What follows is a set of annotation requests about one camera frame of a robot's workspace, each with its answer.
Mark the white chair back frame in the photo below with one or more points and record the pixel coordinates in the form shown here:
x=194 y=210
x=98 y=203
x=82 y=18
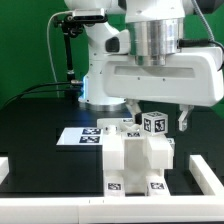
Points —
x=157 y=150

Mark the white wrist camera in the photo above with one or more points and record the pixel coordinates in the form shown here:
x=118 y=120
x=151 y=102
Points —
x=118 y=44

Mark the white chair seat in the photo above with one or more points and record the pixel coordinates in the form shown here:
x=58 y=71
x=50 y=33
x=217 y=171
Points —
x=134 y=163

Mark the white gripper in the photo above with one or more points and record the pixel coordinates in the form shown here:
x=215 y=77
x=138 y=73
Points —
x=191 y=77

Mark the grey camera on stand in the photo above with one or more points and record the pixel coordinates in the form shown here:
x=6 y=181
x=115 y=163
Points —
x=89 y=15

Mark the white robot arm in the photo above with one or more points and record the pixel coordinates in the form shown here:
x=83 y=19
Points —
x=137 y=52

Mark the white tag sheet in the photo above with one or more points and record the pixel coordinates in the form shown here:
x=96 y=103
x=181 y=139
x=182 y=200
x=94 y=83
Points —
x=81 y=136

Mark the black camera stand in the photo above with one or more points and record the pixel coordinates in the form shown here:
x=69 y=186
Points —
x=72 y=27

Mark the white U-shaped fixture wall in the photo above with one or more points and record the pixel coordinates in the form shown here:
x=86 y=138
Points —
x=203 y=208

